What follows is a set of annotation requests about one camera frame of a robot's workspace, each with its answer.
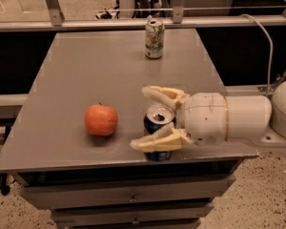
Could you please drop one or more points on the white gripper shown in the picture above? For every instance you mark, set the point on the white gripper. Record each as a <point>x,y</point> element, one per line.
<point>205,117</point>

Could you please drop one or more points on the blue pepsi can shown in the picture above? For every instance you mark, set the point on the blue pepsi can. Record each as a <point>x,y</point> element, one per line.
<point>156,117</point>

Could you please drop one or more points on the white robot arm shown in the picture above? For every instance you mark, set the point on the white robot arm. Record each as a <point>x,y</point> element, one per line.
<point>257,120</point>

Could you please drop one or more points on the red apple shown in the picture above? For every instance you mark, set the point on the red apple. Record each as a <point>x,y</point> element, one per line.
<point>100,120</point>

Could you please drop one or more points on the white green soda can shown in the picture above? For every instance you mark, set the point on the white green soda can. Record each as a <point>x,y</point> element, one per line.
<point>154,38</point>

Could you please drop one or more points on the grey drawer cabinet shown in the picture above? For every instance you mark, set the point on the grey drawer cabinet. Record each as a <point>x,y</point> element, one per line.
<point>49,144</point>

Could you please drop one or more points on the grey top drawer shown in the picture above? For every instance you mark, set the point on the grey top drawer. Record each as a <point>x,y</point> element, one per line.
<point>126,192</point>

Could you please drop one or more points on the grey drawer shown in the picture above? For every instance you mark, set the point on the grey drawer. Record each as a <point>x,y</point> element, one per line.
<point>132,214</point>
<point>126,192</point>

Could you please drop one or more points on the metal window frame rail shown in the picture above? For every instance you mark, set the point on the metal window frame rail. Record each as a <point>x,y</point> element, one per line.
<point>81,15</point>

